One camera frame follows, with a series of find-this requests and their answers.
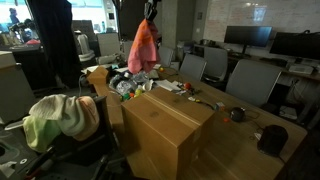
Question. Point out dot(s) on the white and green towel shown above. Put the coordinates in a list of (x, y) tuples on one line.
[(50, 113)]

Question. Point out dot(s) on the white machine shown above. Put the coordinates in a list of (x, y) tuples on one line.
[(85, 46)]

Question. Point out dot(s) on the black office chair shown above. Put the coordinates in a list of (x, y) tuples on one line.
[(86, 153)]

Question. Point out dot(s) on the small cardboard box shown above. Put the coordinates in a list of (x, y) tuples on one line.
[(98, 76)]

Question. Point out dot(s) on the large cardboard box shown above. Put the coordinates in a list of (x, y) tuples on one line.
[(166, 133)]

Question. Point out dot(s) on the grey office chair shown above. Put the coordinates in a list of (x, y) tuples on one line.
[(216, 61), (251, 83), (165, 56), (192, 66)]

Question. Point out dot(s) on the orange ball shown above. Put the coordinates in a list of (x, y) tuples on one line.
[(188, 86)]

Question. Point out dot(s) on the pink shirt orange print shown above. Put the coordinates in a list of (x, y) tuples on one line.
[(143, 50)]

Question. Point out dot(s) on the white cabinet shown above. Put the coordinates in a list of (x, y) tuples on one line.
[(13, 86)]

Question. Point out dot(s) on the person in dark clothes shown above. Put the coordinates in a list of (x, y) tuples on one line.
[(14, 16)]

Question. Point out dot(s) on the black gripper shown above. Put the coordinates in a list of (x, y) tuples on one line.
[(152, 5)]

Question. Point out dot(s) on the clear plastic bag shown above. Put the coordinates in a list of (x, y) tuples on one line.
[(126, 85)]

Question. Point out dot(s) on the small orange button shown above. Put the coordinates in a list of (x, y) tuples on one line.
[(226, 119)]

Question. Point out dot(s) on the white box under desk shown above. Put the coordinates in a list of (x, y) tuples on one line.
[(288, 112)]

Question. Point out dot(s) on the white paper stack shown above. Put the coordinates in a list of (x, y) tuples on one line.
[(168, 85)]

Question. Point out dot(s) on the small yellow ball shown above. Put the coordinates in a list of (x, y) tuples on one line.
[(161, 69)]

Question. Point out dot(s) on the black computer monitor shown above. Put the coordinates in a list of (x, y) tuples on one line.
[(248, 35), (295, 45)]

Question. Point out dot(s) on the black round device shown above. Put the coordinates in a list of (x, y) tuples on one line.
[(237, 114)]

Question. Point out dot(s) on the black cylinder speaker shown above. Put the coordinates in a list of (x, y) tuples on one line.
[(272, 140)]

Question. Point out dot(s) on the peach shirt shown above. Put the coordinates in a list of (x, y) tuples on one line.
[(88, 116)]

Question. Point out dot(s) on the white desk device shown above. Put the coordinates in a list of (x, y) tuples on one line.
[(300, 69)]

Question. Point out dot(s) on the small green toy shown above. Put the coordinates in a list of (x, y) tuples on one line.
[(126, 97)]

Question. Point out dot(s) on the white cup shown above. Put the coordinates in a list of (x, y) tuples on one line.
[(147, 85)]

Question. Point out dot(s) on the small colourful cube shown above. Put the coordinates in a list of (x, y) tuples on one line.
[(220, 106)]

